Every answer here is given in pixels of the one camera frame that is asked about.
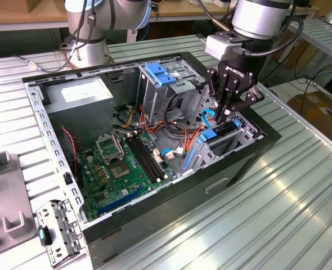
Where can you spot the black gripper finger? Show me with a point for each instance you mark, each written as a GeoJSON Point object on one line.
{"type": "Point", "coordinates": [213, 84]}
{"type": "Point", "coordinates": [250, 99]}

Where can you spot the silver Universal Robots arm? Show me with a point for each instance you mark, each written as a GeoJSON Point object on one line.
{"type": "Point", "coordinates": [93, 53]}

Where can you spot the metal disk bay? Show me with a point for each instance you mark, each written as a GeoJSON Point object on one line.
{"type": "Point", "coordinates": [205, 157]}

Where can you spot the blue drive bay latch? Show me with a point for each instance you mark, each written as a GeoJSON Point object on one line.
{"type": "Point", "coordinates": [159, 74]}

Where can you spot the metal optical drive cage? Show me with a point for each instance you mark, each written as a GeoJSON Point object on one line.
{"type": "Point", "coordinates": [154, 101]}

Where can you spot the brown cardboard floor box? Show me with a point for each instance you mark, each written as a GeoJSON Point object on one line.
{"type": "Point", "coordinates": [315, 112]}

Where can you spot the metal slatted side table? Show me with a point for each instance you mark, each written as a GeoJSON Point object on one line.
{"type": "Point", "coordinates": [323, 36]}

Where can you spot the black RAM slot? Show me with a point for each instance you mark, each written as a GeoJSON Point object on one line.
{"type": "Point", "coordinates": [143, 160]}
{"type": "Point", "coordinates": [150, 156]}

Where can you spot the green motherboard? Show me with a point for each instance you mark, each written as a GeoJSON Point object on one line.
{"type": "Point", "coordinates": [138, 180]}

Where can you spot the CPU socket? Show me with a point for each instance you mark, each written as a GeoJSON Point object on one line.
{"type": "Point", "coordinates": [119, 170]}

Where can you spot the black open PC case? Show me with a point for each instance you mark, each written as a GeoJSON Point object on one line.
{"type": "Point", "coordinates": [168, 213]}

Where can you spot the grey power supply unit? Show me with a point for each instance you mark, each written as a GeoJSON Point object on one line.
{"type": "Point", "coordinates": [78, 118]}

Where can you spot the blue expansion slot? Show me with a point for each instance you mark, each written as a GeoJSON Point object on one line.
{"type": "Point", "coordinates": [121, 201]}

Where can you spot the black case fan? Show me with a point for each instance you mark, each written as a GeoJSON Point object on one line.
{"type": "Point", "coordinates": [67, 146]}

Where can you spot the cardboard box on desk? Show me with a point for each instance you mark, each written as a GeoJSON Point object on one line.
{"type": "Point", "coordinates": [32, 5]}

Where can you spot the teal black latch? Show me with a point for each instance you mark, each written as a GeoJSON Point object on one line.
{"type": "Point", "coordinates": [43, 234]}

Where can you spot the grey parts rack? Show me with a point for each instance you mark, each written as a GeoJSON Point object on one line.
{"type": "Point", "coordinates": [5, 197]}

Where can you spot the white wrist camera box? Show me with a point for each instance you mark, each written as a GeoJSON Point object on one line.
{"type": "Point", "coordinates": [219, 46]}

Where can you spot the wooden desk white frame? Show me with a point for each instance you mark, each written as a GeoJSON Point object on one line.
{"type": "Point", "coordinates": [183, 11]}

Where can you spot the small black case switch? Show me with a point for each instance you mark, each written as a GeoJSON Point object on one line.
{"type": "Point", "coordinates": [67, 178]}

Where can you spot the metal expansion bracket cover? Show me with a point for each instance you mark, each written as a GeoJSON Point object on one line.
{"type": "Point", "coordinates": [64, 225]}

